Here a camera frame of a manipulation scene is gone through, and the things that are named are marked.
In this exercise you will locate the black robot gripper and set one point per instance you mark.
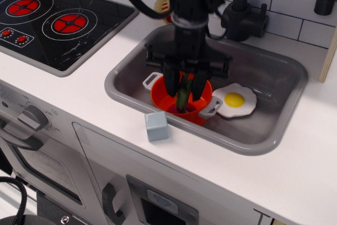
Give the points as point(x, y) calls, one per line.
point(187, 51)

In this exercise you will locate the purple toy beet green leaves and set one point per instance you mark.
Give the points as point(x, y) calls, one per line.
point(184, 91)

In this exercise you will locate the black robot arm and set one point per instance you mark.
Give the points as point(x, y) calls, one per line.
point(192, 11)

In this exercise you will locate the toy fried egg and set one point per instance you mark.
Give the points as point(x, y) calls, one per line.
point(237, 100)

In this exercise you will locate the grey wooden cube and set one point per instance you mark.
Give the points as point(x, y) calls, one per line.
point(156, 126)

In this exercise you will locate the toy cherry pie slice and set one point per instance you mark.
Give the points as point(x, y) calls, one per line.
point(162, 7)

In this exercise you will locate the black toy faucet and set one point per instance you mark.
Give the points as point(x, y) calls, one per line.
point(241, 22)

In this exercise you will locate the grey dishwasher control panel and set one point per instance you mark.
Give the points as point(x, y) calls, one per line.
point(156, 207)

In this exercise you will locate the black toy stovetop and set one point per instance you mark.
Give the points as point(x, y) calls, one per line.
point(58, 36)

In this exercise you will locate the grey oven knob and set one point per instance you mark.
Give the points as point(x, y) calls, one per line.
point(33, 118)

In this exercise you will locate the toy oven door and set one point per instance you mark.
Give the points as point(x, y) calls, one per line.
point(54, 169)

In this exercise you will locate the orange toy pot grey handles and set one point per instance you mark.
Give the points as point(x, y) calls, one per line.
point(196, 112)

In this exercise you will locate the grey cabinet door handle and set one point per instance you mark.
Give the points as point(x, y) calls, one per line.
point(108, 195)

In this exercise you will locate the grey oven door handle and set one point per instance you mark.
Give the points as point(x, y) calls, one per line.
point(29, 143)

